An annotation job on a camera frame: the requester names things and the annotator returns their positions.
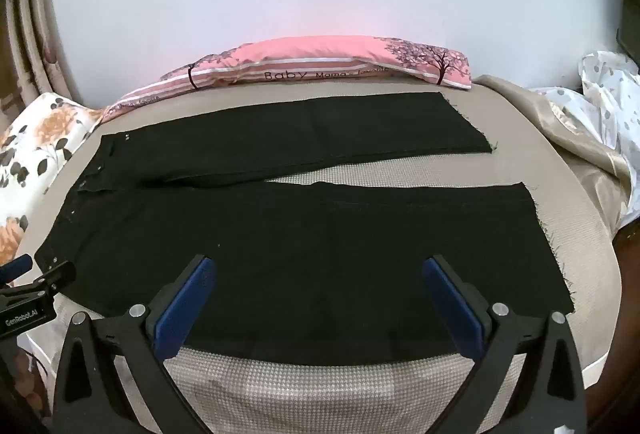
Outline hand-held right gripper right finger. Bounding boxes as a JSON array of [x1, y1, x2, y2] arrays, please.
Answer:
[[421, 255, 587, 434]]

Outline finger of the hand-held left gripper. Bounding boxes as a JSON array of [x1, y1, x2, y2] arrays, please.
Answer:
[[20, 261, 77, 299], [0, 255, 34, 285]]

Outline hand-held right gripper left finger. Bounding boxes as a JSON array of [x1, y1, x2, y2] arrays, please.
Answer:
[[52, 255, 217, 434]]

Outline black pants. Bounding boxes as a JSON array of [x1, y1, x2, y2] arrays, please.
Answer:
[[34, 92, 575, 367]]

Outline white floral pillow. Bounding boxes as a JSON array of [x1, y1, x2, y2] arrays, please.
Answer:
[[0, 92, 107, 267]]

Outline beige satin blanket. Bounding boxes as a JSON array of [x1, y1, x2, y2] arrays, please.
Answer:
[[472, 74, 635, 225]]

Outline beige curtain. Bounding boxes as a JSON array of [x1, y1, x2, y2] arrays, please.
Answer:
[[0, 0, 88, 107]]

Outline white dotted cloth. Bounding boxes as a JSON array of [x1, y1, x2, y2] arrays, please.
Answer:
[[530, 50, 640, 227]]

